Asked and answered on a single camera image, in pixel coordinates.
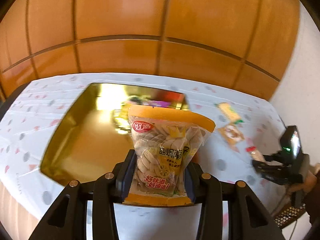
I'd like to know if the orange seed snack bag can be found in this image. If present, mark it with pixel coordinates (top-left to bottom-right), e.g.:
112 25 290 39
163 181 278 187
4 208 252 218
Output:
125 105 215 207

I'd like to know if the red white Angel Love packet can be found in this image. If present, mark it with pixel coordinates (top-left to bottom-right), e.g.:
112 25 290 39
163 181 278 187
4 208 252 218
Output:
151 90 186 109

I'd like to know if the yellow green silver snack bag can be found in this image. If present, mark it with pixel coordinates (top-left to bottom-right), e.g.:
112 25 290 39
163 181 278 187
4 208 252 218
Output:
112 95 143 133

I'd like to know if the person's right hand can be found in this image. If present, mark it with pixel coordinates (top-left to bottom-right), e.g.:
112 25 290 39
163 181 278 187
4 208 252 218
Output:
287 163 319 195

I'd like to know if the red-ended sesame bar pack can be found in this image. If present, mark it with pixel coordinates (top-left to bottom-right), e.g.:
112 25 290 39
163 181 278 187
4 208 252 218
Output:
246 146 266 163

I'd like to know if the woven wicker basket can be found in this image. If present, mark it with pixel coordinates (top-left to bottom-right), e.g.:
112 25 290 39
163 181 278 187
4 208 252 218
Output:
274 203 306 229

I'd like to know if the patterned white tablecloth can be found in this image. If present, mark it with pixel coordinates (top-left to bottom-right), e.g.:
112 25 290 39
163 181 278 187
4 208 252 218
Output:
1 73 300 239

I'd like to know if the beige round pastry pack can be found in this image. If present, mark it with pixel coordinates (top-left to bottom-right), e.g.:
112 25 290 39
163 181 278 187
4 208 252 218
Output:
218 124 245 146

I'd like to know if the green yellow cracker pack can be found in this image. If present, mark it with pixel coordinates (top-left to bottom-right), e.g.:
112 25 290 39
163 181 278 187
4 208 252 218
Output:
216 102 244 124

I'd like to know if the dark box with gold interior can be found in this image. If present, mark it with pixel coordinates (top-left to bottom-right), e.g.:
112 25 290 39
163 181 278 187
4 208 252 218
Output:
39 82 190 186

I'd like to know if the purple snack packet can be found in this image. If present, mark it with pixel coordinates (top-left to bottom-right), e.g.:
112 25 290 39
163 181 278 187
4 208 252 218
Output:
146 100 170 108

